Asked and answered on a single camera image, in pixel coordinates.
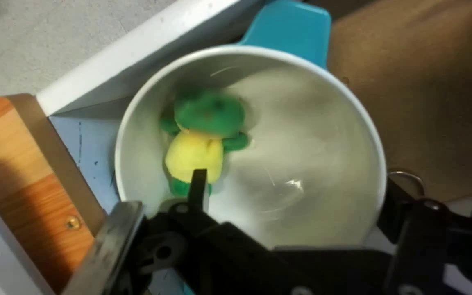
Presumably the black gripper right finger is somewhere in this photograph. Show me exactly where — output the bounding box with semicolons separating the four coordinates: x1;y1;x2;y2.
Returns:
380;178;472;295

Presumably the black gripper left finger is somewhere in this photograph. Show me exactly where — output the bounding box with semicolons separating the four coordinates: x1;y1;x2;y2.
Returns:
136;168;232;264

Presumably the green yellow frog plushie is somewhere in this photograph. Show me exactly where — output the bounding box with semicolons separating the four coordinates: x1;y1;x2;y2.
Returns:
157;89;252;201

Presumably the white bowl teal outside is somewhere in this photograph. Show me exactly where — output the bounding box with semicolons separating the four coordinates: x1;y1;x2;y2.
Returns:
113;45;390;255

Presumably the teal plastic utensil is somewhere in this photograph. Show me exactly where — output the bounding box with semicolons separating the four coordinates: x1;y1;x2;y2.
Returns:
236;0;334;73

